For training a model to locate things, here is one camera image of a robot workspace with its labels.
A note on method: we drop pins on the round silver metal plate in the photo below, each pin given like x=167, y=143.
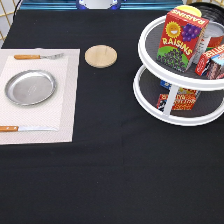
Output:
x=30, y=87

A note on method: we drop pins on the white two-tier lazy Susan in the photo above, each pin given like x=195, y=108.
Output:
x=208, y=107

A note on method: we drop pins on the round wooden coaster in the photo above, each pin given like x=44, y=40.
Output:
x=100, y=56

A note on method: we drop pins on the wooden handled fork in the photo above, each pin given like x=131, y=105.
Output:
x=29, y=57

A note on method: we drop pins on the wooden handled knife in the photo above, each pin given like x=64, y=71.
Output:
x=25, y=128

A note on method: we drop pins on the blue yellow can lower tier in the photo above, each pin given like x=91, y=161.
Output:
x=165, y=84

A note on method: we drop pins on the black ribbed bowl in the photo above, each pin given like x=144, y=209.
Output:
x=210, y=11

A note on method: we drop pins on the red raisins box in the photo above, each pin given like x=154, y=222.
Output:
x=181, y=36

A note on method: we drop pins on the red box lower tier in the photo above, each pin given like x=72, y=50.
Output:
x=181, y=102

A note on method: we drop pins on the beige woven placemat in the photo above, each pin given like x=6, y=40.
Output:
x=58, y=111

